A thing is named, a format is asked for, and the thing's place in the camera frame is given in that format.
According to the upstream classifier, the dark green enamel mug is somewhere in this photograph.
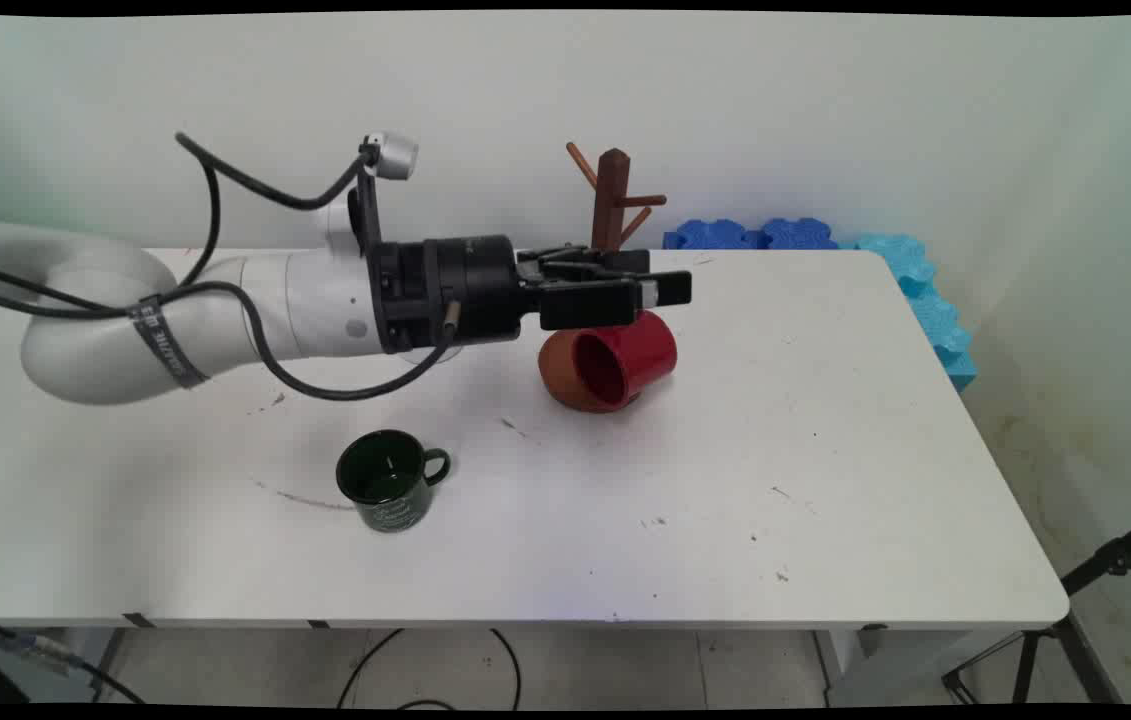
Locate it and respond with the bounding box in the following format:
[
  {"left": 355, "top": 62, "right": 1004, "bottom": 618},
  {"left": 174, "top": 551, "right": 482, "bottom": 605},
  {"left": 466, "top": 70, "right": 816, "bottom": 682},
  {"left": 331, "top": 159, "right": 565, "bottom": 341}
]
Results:
[{"left": 336, "top": 430, "right": 452, "bottom": 534}]

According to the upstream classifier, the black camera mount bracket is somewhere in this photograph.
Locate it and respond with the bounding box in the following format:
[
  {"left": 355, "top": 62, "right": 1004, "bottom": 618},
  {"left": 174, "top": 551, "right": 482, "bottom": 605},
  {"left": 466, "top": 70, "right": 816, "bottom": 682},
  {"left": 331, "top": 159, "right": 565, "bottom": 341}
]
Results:
[{"left": 349, "top": 150, "right": 387, "bottom": 263}]

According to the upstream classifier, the black printed velcro strap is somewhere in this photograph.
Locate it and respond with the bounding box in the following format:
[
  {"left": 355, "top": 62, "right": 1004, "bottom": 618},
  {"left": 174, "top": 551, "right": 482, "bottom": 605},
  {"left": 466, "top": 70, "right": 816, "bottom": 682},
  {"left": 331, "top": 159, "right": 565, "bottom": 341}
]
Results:
[{"left": 128, "top": 294, "right": 212, "bottom": 390}]

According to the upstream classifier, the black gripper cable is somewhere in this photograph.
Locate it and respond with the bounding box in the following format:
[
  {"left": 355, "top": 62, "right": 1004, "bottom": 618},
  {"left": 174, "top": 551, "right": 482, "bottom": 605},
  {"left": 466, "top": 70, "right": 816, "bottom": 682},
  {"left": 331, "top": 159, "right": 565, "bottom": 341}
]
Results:
[{"left": 0, "top": 258, "right": 462, "bottom": 403}]

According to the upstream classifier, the dark blue foam mat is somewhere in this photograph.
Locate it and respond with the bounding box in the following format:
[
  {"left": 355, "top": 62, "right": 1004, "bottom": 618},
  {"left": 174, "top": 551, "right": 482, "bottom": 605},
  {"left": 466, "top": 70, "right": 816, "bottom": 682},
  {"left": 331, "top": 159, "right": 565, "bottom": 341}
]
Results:
[
  {"left": 663, "top": 218, "right": 768, "bottom": 252},
  {"left": 761, "top": 217, "right": 840, "bottom": 251}
]

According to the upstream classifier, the cyan foam mat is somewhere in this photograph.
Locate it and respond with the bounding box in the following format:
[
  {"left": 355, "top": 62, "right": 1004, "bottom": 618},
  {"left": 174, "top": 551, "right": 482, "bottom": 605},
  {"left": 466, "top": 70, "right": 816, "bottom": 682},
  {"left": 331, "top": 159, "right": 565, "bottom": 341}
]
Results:
[{"left": 835, "top": 232, "right": 979, "bottom": 394}]

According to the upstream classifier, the black camera cable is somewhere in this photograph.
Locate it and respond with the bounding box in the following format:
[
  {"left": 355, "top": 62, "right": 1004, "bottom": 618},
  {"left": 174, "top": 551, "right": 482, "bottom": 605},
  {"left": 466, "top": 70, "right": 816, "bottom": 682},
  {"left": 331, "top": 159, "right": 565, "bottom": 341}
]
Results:
[{"left": 174, "top": 131, "right": 373, "bottom": 292}]

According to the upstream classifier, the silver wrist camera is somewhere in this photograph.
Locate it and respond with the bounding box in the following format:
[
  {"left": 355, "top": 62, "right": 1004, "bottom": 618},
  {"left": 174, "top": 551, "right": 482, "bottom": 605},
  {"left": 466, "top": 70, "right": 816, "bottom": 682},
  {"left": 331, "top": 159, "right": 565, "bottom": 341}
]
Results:
[{"left": 362, "top": 132, "right": 420, "bottom": 182}]

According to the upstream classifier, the red speckled enamel mug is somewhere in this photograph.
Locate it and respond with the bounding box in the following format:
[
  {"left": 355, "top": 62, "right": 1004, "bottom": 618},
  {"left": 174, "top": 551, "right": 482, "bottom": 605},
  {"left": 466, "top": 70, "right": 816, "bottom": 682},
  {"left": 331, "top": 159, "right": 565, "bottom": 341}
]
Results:
[{"left": 570, "top": 310, "right": 679, "bottom": 414}]

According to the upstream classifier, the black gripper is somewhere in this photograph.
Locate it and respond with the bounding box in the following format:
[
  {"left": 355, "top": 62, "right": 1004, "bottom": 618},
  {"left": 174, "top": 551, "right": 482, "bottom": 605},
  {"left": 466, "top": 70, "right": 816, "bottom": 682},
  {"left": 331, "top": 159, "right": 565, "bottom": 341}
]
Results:
[{"left": 368, "top": 235, "right": 694, "bottom": 354}]

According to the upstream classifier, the black tripod stand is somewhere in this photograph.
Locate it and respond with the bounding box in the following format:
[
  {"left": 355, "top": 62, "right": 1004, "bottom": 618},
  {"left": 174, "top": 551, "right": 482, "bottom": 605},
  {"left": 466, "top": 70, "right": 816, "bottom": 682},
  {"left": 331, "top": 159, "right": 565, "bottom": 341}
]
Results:
[{"left": 942, "top": 500, "right": 1131, "bottom": 707}]

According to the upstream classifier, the brown wooden mug tree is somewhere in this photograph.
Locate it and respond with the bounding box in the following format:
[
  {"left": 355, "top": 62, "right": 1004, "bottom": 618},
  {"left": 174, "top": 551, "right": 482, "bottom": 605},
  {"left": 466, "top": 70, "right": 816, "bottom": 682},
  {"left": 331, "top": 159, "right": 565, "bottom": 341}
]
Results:
[{"left": 537, "top": 142, "right": 669, "bottom": 413}]

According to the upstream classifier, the black floor cable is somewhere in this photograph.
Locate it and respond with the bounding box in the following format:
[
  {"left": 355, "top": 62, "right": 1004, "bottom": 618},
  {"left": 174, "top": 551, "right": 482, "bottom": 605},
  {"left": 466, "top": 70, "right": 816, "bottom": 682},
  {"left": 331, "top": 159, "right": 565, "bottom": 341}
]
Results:
[{"left": 336, "top": 628, "right": 524, "bottom": 712}]

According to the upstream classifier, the white table leg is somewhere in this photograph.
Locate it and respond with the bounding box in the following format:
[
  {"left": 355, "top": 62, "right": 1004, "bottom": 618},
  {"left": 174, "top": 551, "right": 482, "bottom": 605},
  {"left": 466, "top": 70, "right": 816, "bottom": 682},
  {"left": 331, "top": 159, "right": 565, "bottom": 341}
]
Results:
[{"left": 813, "top": 626, "right": 888, "bottom": 707}]

